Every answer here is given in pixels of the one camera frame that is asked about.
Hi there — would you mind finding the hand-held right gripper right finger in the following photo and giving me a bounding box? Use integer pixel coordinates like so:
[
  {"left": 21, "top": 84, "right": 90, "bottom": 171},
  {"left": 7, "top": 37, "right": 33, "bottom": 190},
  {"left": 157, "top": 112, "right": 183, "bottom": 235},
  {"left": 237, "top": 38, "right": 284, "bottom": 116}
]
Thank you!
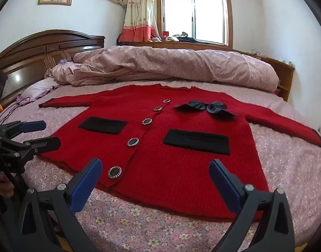
[{"left": 208, "top": 159, "right": 297, "bottom": 252}]

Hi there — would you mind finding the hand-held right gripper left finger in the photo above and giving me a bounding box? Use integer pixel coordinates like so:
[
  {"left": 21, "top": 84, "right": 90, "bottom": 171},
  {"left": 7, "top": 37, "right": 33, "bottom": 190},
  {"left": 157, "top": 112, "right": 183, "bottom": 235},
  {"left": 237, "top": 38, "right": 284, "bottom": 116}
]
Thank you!
[{"left": 15, "top": 158, "right": 103, "bottom": 252}]

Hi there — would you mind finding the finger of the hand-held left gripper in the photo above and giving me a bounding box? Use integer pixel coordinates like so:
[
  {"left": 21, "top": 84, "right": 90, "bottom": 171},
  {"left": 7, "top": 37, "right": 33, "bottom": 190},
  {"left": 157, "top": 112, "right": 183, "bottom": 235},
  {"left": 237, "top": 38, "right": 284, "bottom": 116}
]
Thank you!
[
  {"left": 0, "top": 136, "right": 62, "bottom": 164},
  {"left": 0, "top": 120, "right": 47, "bottom": 140}
]

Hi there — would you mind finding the red knit cardigan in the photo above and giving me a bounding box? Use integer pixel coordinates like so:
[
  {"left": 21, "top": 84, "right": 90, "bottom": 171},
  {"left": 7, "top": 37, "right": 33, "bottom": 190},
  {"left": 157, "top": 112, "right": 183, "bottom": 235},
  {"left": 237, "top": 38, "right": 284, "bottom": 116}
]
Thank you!
[{"left": 38, "top": 84, "right": 321, "bottom": 222}]

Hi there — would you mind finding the pile of clothes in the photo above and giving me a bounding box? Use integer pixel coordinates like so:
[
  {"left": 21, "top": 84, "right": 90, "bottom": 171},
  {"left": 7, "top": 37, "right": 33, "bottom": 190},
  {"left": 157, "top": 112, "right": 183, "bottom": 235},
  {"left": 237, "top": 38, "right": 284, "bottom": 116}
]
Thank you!
[{"left": 164, "top": 31, "right": 211, "bottom": 44}]

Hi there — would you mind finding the person's left hand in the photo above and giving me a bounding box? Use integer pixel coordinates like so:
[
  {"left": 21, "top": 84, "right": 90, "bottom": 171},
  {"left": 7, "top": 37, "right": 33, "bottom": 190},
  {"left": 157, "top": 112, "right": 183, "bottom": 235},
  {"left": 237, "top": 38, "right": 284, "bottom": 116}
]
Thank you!
[{"left": 0, "top": 172, "right": 15, "bottom": 199}]

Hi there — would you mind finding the white pillow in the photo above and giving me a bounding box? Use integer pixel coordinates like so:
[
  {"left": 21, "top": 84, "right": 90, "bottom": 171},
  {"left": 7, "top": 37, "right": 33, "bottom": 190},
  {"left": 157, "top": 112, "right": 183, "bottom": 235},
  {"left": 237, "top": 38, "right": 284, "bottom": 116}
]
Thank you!
[{"left": 17, "top": 78, "right": 58, "bottom": 101}]

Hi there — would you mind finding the pink floral bed sheet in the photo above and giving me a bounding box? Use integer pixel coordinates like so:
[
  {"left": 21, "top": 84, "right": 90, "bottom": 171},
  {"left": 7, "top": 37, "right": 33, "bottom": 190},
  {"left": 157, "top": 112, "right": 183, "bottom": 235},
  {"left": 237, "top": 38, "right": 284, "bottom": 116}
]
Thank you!
[{"left": 0, "top": 77, "right": 321, "bottom": 252}]

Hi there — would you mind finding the wooden headboard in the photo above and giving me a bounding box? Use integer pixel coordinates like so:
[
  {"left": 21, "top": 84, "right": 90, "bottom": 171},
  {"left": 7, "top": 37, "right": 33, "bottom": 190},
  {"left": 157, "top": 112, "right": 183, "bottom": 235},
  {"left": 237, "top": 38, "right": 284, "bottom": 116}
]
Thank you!
[{"left": 0, "top": 29, "right": 106, "bottom": 108}]

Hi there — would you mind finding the pink floral duvet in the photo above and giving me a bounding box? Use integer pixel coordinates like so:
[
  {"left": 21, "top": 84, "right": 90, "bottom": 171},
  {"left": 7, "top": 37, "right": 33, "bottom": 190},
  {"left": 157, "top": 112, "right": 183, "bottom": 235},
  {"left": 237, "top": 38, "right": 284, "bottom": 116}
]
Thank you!
[{"left": 45, "top": 45, "right": 279, "bottom": 93}]

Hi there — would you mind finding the cream and red curtain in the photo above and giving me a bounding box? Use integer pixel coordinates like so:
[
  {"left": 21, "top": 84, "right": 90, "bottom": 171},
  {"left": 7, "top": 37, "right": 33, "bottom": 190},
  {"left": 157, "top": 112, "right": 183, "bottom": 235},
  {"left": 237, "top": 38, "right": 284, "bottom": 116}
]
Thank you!
[{"left": 118, "top": 0, "right": 158, "bottom": 43}]

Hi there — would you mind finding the wooden framed window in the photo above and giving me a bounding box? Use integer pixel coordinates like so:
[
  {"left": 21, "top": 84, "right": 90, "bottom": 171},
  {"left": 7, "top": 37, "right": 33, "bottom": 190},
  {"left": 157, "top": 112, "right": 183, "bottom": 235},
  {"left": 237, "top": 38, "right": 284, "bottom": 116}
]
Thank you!
[{"left": 156, "top": 0, "right": 233, "bottom": 46}]

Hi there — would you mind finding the thin black cable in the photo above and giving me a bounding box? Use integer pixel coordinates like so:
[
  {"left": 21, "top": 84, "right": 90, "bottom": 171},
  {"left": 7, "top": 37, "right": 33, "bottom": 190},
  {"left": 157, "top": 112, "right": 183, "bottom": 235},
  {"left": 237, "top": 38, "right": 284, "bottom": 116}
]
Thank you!
[{"left": 0, "top": 97, "right": 31, "bottom": 126}]

